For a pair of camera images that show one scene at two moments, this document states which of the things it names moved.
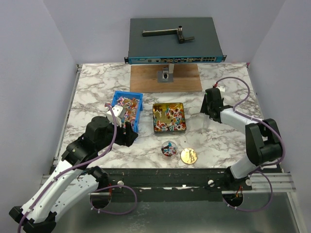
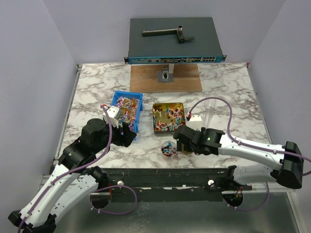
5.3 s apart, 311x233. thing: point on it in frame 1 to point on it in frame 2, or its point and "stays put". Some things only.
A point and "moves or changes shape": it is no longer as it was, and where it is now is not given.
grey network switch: [205, 47] stays put
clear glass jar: [169, 149] stays put
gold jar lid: [188, 156] moves or changes shape
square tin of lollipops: [169, 119] stays put
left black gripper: [128, 138] stays put
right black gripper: [209, 107] to [182, 135]
